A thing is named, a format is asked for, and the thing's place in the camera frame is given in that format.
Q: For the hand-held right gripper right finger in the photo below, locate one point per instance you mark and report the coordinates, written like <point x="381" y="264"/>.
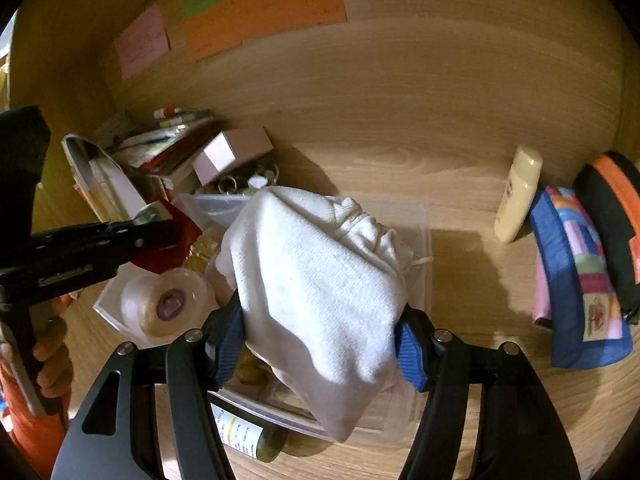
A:
<point x="410" y="355"/>

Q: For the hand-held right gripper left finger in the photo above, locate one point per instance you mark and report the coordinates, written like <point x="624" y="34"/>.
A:
<point x="230" y="335"/>

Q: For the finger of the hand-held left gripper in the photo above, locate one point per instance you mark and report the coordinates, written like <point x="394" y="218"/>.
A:
<point x="150" y="237"/>

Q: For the red velvet pouch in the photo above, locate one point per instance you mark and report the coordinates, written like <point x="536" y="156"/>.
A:
<point x="187" y="232"/>

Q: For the white tape roll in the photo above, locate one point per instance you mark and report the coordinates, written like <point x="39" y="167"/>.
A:
<point x="145" y="305"/>

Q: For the white cloth pouch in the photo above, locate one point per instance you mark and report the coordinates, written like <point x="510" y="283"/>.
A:
<point x="310" y="280"/>

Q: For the yellow spray bottle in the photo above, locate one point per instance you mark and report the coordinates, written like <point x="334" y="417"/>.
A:
<point x="250" y="440"/>

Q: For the clear plastic storage box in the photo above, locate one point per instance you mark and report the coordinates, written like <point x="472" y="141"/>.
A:
<point x="417" y="240"/>

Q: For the person's left hand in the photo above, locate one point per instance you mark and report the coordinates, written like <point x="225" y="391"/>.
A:
<point x="52" y="360"/>

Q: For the folded white paper sheet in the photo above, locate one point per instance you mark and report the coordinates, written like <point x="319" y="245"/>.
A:
<point x="115" y="180"/>

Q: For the stack of booklets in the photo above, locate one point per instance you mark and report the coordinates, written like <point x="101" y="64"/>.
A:
<point x="160" y="140"/>

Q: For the dark key bunch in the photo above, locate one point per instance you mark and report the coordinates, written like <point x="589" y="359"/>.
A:
<point x="250" y="180"/>

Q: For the small pink white box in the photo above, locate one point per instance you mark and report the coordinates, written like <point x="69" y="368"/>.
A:
<point x="230" y="152"/>

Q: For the pink flat pouch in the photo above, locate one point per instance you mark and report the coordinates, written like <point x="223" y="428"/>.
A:
<point x="541" y="295"/>

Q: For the blue patchwork pencil case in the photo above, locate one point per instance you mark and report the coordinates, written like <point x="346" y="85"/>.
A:
<point x="565" y="280"/>

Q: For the cream lotion bottle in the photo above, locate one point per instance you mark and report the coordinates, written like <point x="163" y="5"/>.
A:
<point x="517" y="195"/>

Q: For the pink sticky note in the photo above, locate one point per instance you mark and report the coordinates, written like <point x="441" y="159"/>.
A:
<point x="142" y="40"/>

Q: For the black orange zip case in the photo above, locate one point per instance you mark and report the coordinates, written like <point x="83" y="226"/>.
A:
<point x="615" y="220"/>

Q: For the orange sticky note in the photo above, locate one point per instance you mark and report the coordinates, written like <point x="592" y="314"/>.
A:
<point x="265" y="15"/>

